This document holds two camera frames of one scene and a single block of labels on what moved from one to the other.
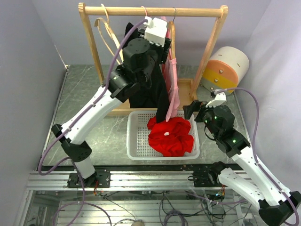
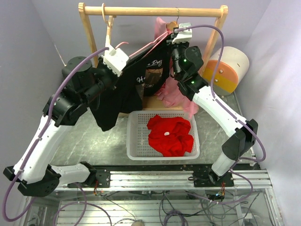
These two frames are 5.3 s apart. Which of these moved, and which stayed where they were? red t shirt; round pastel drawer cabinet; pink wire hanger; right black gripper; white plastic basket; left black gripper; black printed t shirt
Moved: right black gripper; black printed t shirt; left black gripper; pink wire hanger
Stayed: round pastel drawer cabinet; red t shirt; white plastic basket
